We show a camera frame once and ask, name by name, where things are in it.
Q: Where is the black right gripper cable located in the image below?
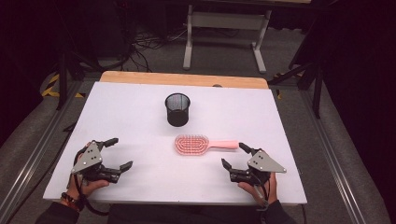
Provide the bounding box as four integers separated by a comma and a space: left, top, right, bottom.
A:
248, 172, 271, 213

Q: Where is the wooden table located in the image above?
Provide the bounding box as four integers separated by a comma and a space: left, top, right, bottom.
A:
99, 70, 270, 91

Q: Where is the black mesh cup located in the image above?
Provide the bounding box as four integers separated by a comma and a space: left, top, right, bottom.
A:
164, 92, 191, 128

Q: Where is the person's left hand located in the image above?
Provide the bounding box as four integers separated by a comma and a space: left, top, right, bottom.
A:
65, 141, 110, 202

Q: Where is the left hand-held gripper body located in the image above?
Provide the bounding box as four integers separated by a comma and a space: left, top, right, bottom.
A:
70, 140, 123, 185

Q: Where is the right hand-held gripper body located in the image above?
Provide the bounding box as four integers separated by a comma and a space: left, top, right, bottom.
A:
229, 148, 288, 188

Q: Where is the black metal stand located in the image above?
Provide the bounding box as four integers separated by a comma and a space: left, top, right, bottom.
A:
268, 59, 325, 119
55, 49, 106, 111

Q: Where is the tangle of black floor cables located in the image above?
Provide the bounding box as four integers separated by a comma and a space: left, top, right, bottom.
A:
102, 26, 190, 73

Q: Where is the dark bead bracelet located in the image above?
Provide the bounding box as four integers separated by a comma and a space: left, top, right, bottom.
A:
60, 191, 82, 213

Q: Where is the pink hairbrush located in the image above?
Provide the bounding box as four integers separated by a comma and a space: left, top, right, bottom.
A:
174, 133, 240, 156

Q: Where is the aluminium floor rail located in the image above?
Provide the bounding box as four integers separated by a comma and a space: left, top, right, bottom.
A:
0, 80, 86, 224
299, 90, 368, 224

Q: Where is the person's dark clothing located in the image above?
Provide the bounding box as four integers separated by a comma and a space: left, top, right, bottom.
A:
106, 203, 263, 224

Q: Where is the white table cover board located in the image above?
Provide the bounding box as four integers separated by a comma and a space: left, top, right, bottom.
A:
42, 81, 308, 206

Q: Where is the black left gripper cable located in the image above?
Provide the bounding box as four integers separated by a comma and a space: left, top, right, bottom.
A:
72, 148, 110, 217

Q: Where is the grey metal desk frame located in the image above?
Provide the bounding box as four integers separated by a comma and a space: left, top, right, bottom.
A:
182, 0, 312, 75

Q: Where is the person's right hand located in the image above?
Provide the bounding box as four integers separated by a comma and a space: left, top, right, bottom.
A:
237, 172, 278, 208

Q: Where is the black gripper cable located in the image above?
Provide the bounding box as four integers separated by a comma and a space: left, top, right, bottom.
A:
248, 172, 271, 213
72, 148, 110, 217

